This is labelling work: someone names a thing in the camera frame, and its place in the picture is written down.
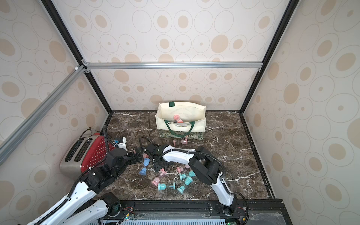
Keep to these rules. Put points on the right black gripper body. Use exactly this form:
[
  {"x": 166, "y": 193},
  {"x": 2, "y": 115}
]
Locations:
[{"x": 150, "y": 152}]

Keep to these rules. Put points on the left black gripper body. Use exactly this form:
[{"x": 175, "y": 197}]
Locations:
[{"x": 132, "y": 157}]

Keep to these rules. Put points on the blue hourglass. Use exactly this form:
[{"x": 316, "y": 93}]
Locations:
[{"x": 146, "y": 162}]

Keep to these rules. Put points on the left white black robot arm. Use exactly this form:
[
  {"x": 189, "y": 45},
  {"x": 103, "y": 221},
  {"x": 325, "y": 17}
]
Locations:
[{"x": 90, "y": 183}]

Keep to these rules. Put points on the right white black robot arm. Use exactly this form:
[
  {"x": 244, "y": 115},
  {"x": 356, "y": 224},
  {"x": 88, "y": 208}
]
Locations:
[{"x": 207, "y": 168}]

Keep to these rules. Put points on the pink hourglass bottom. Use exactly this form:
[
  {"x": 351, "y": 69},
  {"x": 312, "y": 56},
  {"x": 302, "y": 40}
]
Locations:
[{"x": 155, "y": 181}]

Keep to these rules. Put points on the pink hourglass top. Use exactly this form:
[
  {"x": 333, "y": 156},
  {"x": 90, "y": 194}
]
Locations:
[{"x": 183, "y": 141}]

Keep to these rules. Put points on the teal hourglass bottom left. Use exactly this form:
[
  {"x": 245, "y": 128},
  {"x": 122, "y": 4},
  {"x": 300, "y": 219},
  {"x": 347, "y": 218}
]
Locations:
[{"x": 163, "y": 186}]

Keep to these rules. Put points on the teal hourglass bottom right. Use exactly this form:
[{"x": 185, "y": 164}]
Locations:
[{"x": 187, "y": 182}]

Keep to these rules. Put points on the cream canvas tote bag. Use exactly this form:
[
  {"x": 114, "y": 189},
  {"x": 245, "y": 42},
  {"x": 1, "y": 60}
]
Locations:
[{"x": 193, "y": 115}]

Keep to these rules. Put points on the red and steel toaster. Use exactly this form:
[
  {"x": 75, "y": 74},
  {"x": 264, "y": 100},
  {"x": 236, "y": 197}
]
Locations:
[{"x": 82, "y": 154}]

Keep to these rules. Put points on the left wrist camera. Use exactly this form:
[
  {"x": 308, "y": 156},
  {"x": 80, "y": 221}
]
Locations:
[{"x": 120, "y": 143}]

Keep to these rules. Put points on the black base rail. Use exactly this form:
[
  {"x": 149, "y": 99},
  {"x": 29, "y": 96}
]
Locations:
[{"x": 179, "y": 212}]

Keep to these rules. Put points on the aluminium frame rail back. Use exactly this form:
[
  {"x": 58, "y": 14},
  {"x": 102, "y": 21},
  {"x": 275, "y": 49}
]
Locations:
[{"x": 174, "y": 65}]

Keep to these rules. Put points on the aluminium frame rail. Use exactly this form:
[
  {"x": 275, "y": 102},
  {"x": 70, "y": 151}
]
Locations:
[
  {"x": 174, "y": 65},
  {"x": 38, "y": 114}
]

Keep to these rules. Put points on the aluminium frame rail left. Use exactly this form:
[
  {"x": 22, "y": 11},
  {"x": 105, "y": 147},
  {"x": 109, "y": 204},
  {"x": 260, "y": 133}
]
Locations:
[{"x": 38, "y": 114}]

